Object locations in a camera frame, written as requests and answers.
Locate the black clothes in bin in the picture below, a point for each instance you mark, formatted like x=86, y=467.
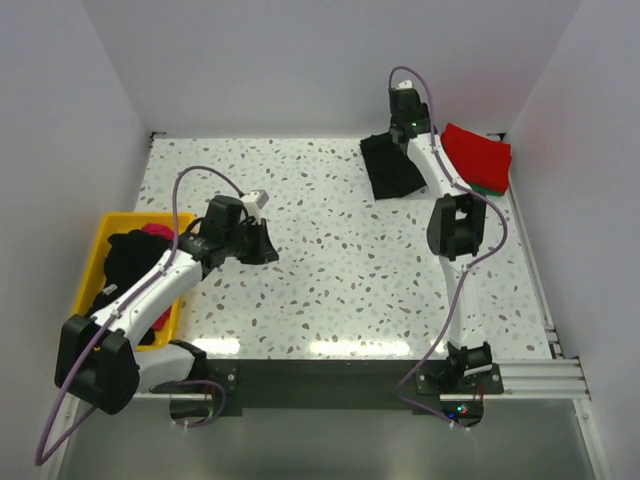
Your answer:
x=130, y=257

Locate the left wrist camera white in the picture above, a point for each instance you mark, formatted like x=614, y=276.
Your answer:
x=254, y=201

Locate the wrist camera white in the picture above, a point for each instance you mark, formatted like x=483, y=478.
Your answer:
x=254, y=201
x=404, y=85

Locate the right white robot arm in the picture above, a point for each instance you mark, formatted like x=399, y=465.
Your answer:
x=454, y=234

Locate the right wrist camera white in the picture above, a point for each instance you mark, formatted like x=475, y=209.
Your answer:
x=404, y=85

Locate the folded red t shirt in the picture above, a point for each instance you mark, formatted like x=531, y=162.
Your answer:
x=477, y=159

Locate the black t shirt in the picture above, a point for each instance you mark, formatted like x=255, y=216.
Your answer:
x=391, y=174

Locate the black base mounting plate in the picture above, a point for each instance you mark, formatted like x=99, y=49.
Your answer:
x=336, y=385

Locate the folded green t shirt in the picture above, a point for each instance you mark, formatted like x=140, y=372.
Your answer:
x=487, y=191

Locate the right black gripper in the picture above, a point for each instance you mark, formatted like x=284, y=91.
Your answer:
x=421, y=111

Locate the yellow plastic bin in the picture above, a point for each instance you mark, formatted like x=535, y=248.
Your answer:
x=93, y=279

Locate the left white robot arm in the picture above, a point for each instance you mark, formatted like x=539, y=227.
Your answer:
x=97, y=357

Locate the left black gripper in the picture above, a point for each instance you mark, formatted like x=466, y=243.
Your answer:
x=264, y=251

